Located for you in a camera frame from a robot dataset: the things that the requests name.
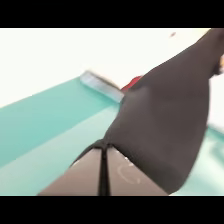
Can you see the silver frame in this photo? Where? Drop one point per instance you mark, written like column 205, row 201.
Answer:
column 100, row 86

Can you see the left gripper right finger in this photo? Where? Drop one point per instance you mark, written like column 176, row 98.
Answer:
column 128, row 176

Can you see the red garment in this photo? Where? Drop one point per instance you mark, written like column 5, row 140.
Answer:
column 132, row 83

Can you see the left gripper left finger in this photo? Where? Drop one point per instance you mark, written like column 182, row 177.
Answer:
column 81, row 176

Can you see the black garment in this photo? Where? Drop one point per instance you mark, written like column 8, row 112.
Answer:
column 166, row 120

